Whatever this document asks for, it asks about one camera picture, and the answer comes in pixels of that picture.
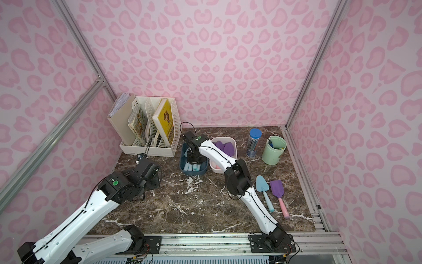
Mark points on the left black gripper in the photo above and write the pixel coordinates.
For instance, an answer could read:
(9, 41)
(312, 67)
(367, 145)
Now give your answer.
(145, 158)

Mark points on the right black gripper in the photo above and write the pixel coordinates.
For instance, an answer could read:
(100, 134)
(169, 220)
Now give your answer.
(193, 157)

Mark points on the dark teal storage box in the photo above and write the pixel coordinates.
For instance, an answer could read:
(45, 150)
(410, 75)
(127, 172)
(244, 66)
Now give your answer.
(201, 169)

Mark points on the white storage box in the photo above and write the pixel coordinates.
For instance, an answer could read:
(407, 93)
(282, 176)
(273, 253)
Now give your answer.
(215, 168)

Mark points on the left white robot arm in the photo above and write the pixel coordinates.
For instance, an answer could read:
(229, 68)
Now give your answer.
(61, 246)

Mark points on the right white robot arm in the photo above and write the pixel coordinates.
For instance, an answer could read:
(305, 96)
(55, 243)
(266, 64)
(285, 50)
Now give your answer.
(238, 183)

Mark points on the white file organizer rack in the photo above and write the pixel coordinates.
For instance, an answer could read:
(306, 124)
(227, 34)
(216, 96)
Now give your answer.
(154, 144)

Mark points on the yellow book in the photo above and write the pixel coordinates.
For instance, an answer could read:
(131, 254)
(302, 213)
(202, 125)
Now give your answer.
(163, 120)

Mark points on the illustrated picture book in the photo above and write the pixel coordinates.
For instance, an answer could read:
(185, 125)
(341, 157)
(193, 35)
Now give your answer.
(137, 122)

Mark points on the blue lid pen tube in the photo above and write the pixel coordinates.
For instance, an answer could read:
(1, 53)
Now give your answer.
(253, 140)

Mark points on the beige folder with papers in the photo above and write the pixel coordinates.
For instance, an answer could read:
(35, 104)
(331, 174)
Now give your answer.
(119, 115)

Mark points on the green cup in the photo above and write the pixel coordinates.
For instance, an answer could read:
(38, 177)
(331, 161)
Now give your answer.
(274, 148)

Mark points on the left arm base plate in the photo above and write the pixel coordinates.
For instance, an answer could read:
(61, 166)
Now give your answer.
(149, 243)

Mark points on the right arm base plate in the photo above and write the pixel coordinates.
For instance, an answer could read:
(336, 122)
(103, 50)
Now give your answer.
(260, 243)

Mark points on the aluminium front rail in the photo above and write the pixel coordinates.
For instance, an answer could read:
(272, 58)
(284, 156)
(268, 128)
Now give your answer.
(204, 246)

